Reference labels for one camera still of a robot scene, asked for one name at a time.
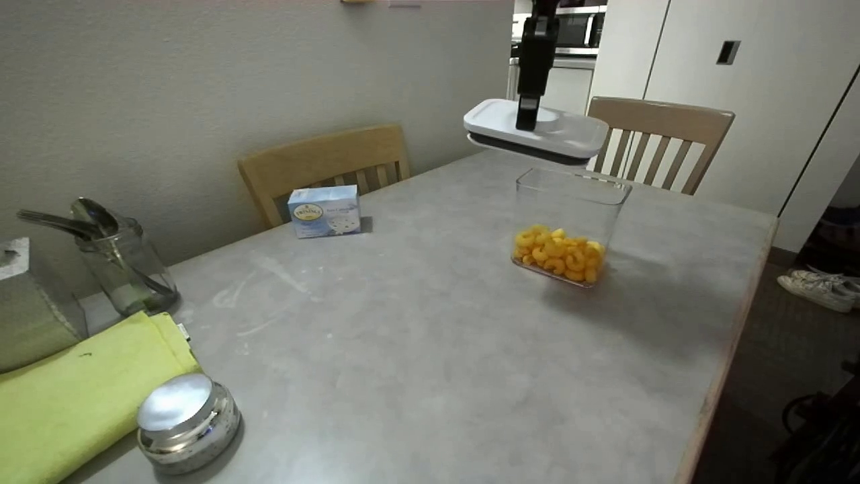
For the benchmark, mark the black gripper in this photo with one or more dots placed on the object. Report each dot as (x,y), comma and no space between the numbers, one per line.
(537,54)

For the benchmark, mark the white rectangular container lid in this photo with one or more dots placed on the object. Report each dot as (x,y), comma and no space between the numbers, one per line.
(564,136)

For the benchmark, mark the clear plastic food container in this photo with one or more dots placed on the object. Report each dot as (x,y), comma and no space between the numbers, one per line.
(574,202)

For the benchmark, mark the white kitchen cabinet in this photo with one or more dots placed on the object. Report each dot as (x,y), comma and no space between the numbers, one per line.
(574,85)

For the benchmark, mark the microwave oven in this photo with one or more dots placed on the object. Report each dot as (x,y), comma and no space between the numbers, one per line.
(582,27)

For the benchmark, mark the wooden chair with slats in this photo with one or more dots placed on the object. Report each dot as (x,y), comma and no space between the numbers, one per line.
(661,121)

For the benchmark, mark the yellow macaroni pasta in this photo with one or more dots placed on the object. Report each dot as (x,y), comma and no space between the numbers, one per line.
(560,257)

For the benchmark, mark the plain wooden chair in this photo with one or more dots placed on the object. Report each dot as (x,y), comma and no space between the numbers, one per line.
(324,158)

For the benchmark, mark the light blue tea box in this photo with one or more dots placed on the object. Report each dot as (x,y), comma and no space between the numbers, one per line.
(324,210)

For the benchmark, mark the dark bag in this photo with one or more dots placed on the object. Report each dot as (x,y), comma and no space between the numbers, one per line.
(837,237)

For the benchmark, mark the white sneaker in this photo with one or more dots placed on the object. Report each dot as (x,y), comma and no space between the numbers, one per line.
(819,292)

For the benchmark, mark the clear glass utensil jar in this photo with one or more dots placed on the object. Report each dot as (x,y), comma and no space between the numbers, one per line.
(129,269)

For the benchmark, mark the metal spoon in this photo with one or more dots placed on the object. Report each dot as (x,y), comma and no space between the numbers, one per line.
(95,216)

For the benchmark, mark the round silver metal tin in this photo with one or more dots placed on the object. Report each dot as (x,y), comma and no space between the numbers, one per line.
(185,420)

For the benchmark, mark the dark metal utensil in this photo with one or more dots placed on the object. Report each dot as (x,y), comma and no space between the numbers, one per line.
(54,222)

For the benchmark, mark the lime green cloth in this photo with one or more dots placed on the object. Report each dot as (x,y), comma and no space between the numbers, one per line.
(71,393)

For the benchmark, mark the black wall switch plate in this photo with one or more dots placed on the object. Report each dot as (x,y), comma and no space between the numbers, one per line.
(729,53)

